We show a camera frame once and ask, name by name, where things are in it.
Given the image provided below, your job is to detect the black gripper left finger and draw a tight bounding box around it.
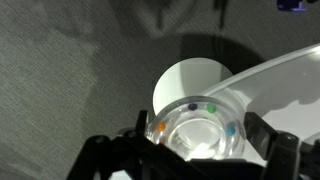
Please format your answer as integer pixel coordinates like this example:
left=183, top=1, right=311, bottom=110
left=115, top=110, right=156, bottom=157

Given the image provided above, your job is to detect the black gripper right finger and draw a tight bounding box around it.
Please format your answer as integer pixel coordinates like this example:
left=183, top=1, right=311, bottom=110
left=243, top=112, right=299, bottom=167

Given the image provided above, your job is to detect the round white table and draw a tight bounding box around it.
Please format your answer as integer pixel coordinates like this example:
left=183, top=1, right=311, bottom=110
left=106, top=43, right=320, bottom=180

